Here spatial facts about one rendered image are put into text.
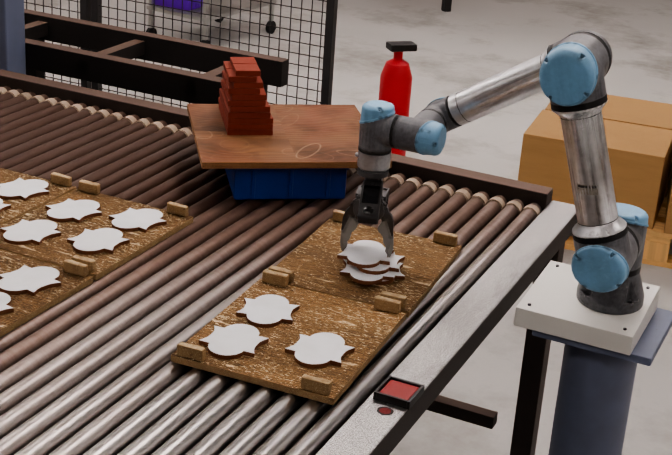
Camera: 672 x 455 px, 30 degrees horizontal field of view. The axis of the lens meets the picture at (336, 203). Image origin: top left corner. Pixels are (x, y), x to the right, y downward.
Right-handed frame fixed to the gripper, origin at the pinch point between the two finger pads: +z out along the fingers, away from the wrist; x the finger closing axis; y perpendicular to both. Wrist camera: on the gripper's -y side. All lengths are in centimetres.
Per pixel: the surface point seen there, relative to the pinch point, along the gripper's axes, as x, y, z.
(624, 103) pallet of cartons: -79, 323, 49
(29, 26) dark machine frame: 146, 154, -4
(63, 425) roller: 42, -80, 6
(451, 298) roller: -21.0, -5.9, 6.1
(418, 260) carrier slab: -11.7, 8.1, 3.9
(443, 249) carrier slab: -16.9, 16.5, 3.9
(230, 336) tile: 21.0, -43.8, 2.9
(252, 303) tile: 20.2, -27.9, 2.9
